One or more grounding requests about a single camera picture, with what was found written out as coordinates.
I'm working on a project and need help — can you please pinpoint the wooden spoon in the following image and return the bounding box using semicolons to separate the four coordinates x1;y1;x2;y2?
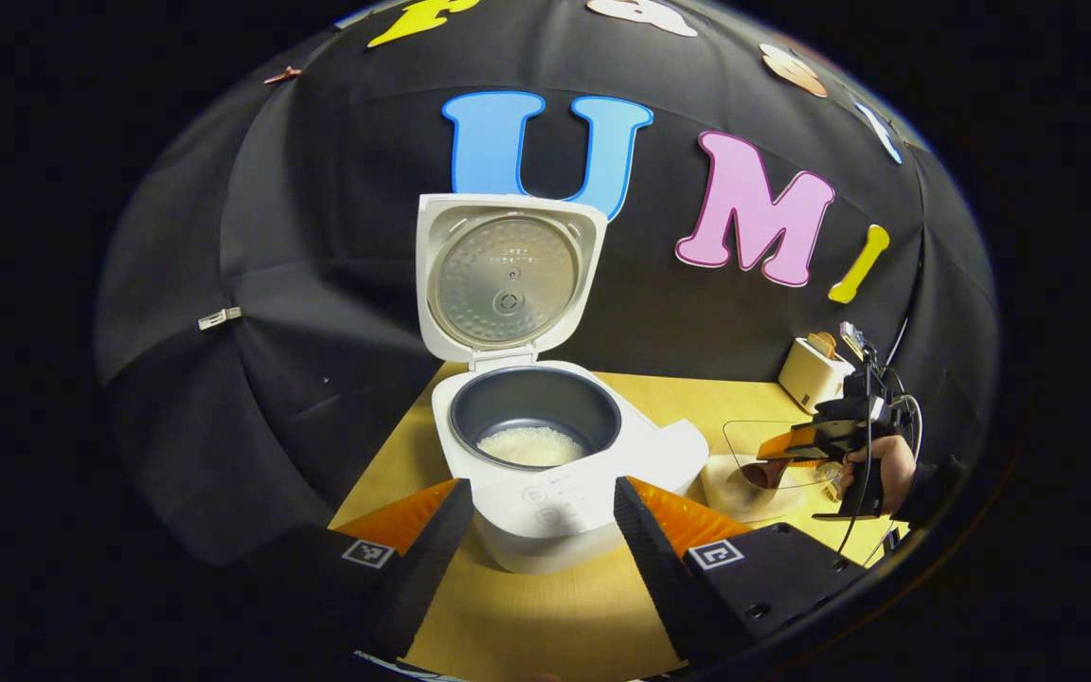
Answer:
740;458;793;491

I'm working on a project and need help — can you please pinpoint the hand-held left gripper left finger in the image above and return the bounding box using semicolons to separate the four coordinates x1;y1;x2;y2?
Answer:
224;478;475;664

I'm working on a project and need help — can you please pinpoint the black backdrop cloth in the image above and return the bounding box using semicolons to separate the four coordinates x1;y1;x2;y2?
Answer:
94;0;1001;569

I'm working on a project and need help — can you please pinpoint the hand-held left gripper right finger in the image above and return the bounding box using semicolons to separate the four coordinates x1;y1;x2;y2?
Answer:
612;476;873;664

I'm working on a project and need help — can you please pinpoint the clear plastic container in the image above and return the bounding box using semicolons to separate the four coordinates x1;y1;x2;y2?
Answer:
702;420;850;524

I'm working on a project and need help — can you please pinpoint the white rice cooker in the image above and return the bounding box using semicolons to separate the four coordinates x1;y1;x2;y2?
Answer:
416;193;710;575

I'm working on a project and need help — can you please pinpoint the white toaster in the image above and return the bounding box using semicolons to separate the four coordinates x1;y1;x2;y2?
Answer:
778;336;857;415

